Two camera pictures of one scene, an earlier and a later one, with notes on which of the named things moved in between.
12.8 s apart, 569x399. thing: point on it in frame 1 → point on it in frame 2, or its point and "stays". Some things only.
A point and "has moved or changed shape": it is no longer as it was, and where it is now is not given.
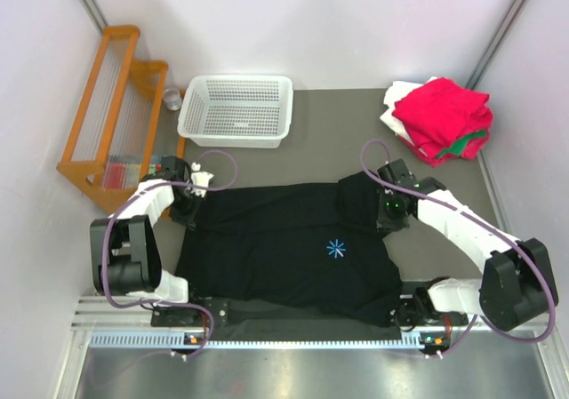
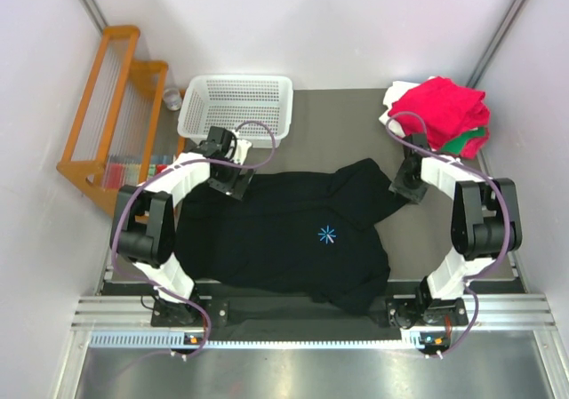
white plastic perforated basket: (244, 111) stays
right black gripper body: (388, 215) → (410, 187)
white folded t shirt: (394, 92) stays
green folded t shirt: (460, 145) stays
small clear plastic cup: (172, 99) stays
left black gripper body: (185, 210) → (240, 186)
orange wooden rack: (111, 148) stays
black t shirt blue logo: (315, 245) has moved or changed shape
